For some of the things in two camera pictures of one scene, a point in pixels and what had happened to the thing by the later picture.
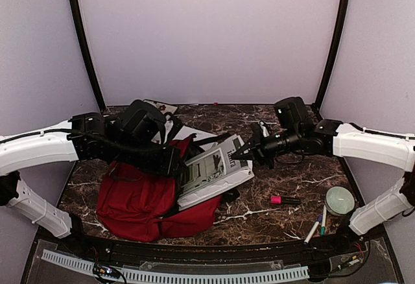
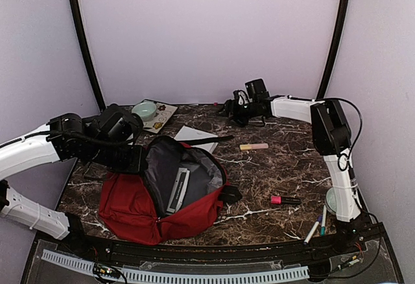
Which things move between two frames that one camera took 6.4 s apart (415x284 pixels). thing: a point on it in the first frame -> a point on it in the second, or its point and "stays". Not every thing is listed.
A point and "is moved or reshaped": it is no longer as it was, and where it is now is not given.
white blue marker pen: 310,233 stays
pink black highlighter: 280,200 stays
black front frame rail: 360,259 stays
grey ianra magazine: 213,166 -> 180,185
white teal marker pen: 323,228 stays
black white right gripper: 257,146 -> 231,109
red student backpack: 142,207 is moved or reshaped
